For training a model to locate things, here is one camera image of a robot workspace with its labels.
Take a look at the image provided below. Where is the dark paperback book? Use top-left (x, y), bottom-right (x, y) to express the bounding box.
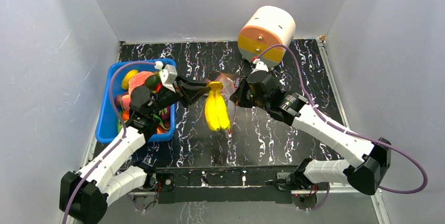
top-left (207, 72), bottom-right (244, 93)

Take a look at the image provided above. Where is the yellow toy mango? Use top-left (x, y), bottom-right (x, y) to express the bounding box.
top-left (121, 69), bottom-right (139, 90)

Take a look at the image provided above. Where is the blue plastic bin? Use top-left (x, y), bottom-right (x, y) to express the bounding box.
top-left (96, 58), bottom-right (178, 143)

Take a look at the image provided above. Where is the yellow toy banana bunch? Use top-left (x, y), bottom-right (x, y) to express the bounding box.
top-left (204, 81), bottom-right (231, 132)

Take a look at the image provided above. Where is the clear zip top bag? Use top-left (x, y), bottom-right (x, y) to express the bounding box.
top-left (216, 73), bottom-right (237, 137)

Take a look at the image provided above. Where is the purple cable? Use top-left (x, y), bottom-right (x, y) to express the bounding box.
top-left (61, 61), bottom-right (164, 224)
top-left (253, 44), bottom-right (428, 195)

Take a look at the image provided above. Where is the round three-drawer cabinet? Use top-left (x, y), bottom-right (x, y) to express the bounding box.
top-left (237, 6), bottom-right (296, 68)

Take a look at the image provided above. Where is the pink toy peach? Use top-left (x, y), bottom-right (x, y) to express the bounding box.
top-left (120, 94), bottom-right (131, 111)

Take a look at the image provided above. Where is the dark green toy avocado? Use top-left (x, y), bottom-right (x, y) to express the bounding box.
top-left (144, 74), bottom-right (162, 92)

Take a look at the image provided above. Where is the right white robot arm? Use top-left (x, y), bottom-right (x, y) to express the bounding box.
top-left (230, 70), bottom-right (391, 195)

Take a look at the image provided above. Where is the pink toy watermelon slice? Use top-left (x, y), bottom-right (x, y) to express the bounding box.
top-left (128, 71), bottom-right (154, 94)

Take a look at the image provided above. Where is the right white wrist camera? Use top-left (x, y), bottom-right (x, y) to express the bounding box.
top-left (251, 57), bottom-right (269, 74)

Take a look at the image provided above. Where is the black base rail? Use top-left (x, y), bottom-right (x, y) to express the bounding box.
top-left (133, 165), bottom-right (345, 205)

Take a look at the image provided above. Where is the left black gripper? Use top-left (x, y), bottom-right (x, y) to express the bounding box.
top-left (149, 73), bottom-right (211, 116)

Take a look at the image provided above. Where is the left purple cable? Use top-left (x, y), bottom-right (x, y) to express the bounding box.
top-left (61, 61), bottom-right (164, 224)

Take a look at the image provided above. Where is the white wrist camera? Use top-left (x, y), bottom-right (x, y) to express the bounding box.
top-left (154, 61), bottom-right (177, 92)
top-left (251, 57), bottom-right (269, 74)

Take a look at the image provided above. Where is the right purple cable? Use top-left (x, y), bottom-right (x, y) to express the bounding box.
top-left (253, 44), bottom-right (428, 195)

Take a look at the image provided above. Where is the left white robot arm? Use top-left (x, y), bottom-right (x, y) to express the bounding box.
top-left (59, 77), bottom-right (222, 223)

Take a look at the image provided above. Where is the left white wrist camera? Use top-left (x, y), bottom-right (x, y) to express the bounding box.
top-left (154, 61), bottom-right (177, 92)

